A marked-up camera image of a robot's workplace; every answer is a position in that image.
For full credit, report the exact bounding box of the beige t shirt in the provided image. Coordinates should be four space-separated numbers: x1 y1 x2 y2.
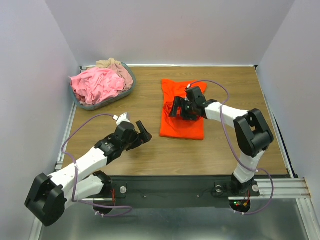
95 58 134 92

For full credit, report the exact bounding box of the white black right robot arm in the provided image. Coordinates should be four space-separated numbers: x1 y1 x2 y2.
169 85 274 195

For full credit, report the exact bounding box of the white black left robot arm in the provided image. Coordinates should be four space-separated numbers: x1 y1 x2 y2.
24 121 152 227

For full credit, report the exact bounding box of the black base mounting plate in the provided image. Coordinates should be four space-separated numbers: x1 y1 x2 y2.
82 175 261 210

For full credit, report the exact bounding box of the pink t shirt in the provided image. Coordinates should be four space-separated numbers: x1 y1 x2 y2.
70 67 126 106

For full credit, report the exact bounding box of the aluminium frame rail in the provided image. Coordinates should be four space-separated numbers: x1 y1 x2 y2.
254 177 312 200

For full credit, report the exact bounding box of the grey laundry basket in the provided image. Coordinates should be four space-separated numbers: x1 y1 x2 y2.
68 62 137 111

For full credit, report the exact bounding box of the orange t shirt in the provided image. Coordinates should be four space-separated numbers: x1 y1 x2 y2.
159 79 205 141

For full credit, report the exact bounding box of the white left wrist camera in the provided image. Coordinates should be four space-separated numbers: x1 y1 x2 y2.
112 112 131 126

